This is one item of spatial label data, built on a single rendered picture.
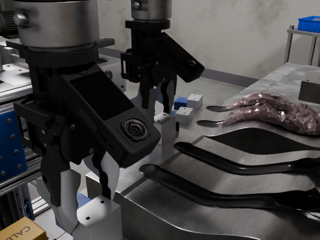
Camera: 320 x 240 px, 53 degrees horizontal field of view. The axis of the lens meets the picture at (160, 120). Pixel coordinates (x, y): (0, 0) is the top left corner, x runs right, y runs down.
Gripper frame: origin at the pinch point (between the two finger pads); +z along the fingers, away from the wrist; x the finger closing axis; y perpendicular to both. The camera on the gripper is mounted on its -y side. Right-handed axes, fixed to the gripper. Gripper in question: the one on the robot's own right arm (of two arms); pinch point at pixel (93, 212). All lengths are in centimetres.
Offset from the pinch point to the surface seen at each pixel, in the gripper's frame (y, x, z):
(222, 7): 152, -325, 10
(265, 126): -4.1, -47.3, 5.4
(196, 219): -7.2, -12.8, 6.2
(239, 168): -6.0, -30.1, 7.0
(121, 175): 8.9, -13.8, 6.0
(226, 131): 4.0, -44.4, 7.9
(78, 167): 132, -93, 95
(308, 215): -20.8, -16.6, 0.8
